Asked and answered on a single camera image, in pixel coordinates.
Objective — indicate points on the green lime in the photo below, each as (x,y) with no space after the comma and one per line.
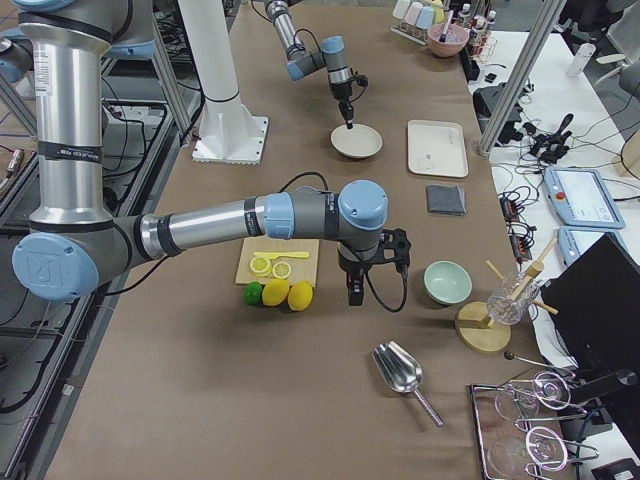
(252,293)

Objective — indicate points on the cream round plate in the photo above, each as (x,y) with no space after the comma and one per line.
(358,142)

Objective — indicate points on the black wire glass tray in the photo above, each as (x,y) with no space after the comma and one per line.
(517,428)

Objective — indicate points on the white plastic cup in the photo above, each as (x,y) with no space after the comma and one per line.
(400,9)

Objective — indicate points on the white cup rack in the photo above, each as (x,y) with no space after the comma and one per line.
(411,32)

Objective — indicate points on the yellow plastic knife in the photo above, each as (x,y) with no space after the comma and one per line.
(276,255)

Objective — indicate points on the wooden cutting board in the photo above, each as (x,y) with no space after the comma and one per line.
(301,269)

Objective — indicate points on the blue teach pendant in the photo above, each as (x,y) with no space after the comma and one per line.
(574,241)
(580,198)

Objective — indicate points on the black computer monitor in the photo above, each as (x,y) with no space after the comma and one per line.
(597,298)

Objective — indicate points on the whole yellow lemon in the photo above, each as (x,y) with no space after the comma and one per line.
(275,292)
(300,296)

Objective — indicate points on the cut glass tumbler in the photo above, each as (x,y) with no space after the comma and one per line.
(510,301)

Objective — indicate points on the cream rabbit tray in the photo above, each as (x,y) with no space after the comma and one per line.
(436,148)

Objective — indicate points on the mint green bowl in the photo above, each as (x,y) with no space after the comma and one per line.
(447,283)

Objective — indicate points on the yellow plastic cup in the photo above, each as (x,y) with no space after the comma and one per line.
(439,13)

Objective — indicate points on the metal ice scoop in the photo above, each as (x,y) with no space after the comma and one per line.
(403,374)

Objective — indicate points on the blue plastic cup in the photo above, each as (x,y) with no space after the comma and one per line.
(425,18)

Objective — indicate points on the wooden mug tree stand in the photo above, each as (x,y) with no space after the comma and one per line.
(486,326)

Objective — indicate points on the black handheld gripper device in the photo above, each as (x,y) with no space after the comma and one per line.
(549,147)

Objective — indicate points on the aluminium frame post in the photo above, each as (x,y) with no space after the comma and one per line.
(542,26)

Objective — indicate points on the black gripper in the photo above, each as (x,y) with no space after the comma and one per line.
(351,263)
(341,92)

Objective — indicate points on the lemon slice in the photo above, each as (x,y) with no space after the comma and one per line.
(260,266)
(281,270)

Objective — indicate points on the metal muddler black tip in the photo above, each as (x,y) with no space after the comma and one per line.
(446,26)

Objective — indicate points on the pink plastic cup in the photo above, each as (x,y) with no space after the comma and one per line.
(413,13)

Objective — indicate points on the pink bowl of ice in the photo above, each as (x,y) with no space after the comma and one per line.
(456,39)

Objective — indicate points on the grey folded cloth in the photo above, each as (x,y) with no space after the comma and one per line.
(447,200)

